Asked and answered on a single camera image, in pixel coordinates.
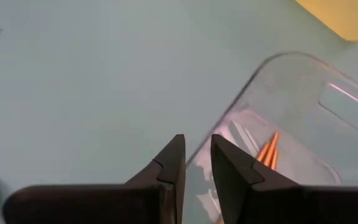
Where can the clear plastic bin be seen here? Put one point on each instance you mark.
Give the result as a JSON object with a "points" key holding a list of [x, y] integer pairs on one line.
{"points": [[291, 93]]}

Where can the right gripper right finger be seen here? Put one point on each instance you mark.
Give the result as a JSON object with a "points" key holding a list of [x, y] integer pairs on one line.
{"points": [[275, 205]]}

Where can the yellow-green plastic bin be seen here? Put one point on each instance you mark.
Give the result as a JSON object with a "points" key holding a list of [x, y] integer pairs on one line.
{"points": [[346, 15]]}

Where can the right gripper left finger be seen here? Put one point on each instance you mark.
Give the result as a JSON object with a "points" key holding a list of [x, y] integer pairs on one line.
{"points": [[98, 205]]}

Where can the green table mat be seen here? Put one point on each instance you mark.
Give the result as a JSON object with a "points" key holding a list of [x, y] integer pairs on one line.
{"points": [[104, 77]]}

